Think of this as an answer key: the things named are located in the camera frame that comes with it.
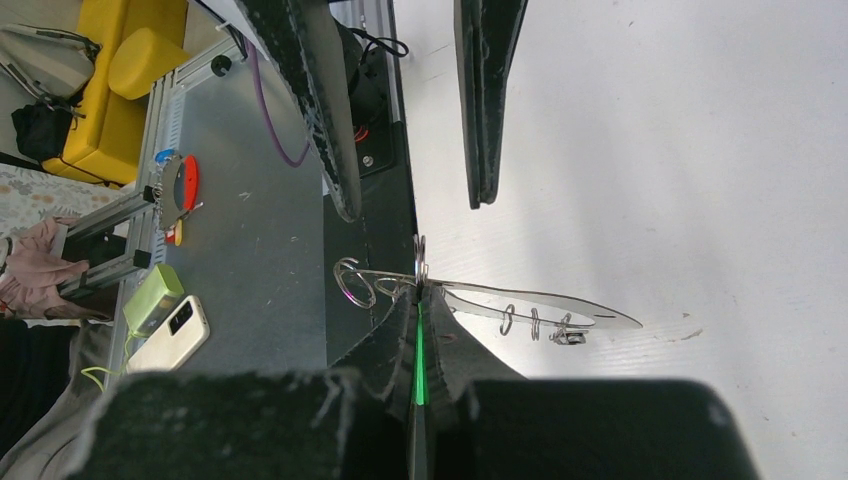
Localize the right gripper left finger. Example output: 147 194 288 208
332 288 418 423

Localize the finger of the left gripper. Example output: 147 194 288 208
454 0 528 209
236 0 362 223

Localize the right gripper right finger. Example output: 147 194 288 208
422 287 523 424

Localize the key with green tag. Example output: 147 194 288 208
413 303 429 407

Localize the large metal keyring with clips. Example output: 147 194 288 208
333 235 643 345

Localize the yellow chair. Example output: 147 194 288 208
41 1 189 189

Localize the red emergency stop button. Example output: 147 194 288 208
154 149 200 231

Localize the white smartphone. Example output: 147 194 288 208
126 295 210 374

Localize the green box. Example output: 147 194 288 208
122 263 185 338

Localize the pink cloth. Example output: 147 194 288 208
1 217 90 320

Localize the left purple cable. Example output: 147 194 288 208
241 39 313 169

